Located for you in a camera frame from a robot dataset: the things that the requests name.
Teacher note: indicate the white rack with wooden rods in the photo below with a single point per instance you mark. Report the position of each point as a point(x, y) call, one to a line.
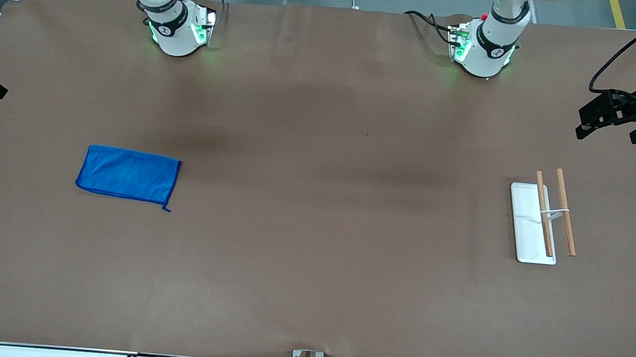
point(527, 229)

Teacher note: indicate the blue microfiber towel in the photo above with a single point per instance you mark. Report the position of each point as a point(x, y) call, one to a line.
point(125, 174)

